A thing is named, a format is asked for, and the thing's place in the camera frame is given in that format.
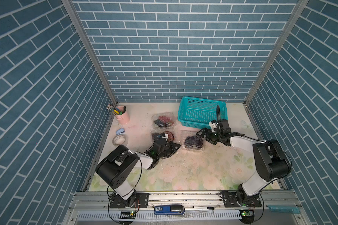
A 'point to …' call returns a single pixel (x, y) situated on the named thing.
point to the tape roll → (119, 139)
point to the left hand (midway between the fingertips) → (184, 147)
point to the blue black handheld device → (169, 209)
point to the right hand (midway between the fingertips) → (201, 136)
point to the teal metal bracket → (284, 209)
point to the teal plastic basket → (197, 112)
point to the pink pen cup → (123, 118)
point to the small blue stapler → (119, 131)
